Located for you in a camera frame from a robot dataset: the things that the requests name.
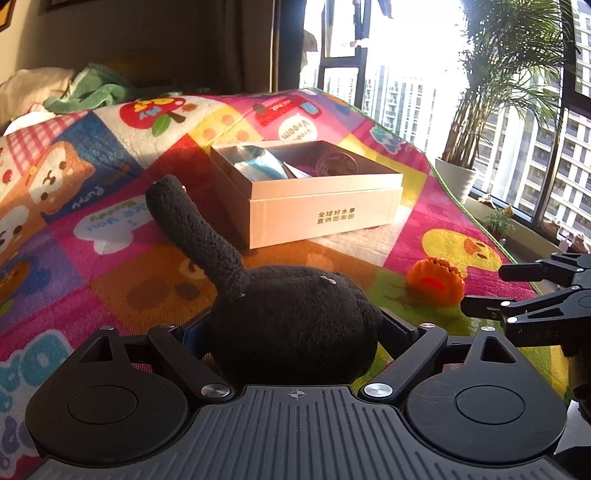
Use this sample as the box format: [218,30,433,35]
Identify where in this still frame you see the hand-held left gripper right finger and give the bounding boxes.
[361,308,520,401]

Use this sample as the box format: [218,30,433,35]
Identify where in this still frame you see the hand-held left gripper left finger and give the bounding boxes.
[83,318,235,401]

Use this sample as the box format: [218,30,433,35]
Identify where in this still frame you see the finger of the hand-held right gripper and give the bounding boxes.
[499,253,591,288]
[462,285,591,350]

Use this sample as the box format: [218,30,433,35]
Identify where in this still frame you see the orange plastic toy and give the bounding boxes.
[405,257,465,307]

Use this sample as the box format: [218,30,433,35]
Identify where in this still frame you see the black plush toy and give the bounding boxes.
[145,174,385,387]

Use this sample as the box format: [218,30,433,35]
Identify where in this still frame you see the white cardboard box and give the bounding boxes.
[210,140,404,250]

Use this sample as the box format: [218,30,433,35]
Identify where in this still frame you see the pink toy net scoop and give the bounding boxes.
[316,152,359,177]

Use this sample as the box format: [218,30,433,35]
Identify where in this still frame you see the blue wet wipes packet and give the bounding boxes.
[233,144,290,182]

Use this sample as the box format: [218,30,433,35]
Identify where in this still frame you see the small potted plant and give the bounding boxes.
[484,205,516,241]

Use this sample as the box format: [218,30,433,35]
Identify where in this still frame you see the colourful printed play mat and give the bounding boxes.
[0,88,571,480]

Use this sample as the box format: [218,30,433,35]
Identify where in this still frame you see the white plant pot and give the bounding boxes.
[434,157,481,205]

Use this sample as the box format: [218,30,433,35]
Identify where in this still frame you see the tall palm plant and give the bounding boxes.
[441,0,578,170]

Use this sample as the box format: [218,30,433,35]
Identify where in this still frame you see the green cloth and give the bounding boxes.
[42,64,139,115]

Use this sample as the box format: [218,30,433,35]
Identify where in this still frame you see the white pillow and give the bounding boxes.
[4,111,52,136]

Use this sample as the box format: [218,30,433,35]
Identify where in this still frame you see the beige pillow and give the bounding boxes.
[0,67,77,126]

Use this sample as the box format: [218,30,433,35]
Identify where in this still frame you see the brown curtain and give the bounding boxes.
[217,0,305,93]

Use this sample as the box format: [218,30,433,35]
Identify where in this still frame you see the hanging clothes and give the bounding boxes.
[352,0,394,45]

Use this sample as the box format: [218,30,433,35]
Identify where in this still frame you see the dark framed picture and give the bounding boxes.
[45,0,100,13]

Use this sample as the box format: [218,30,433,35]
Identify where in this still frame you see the black window frame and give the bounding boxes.
[318,0,591,241]

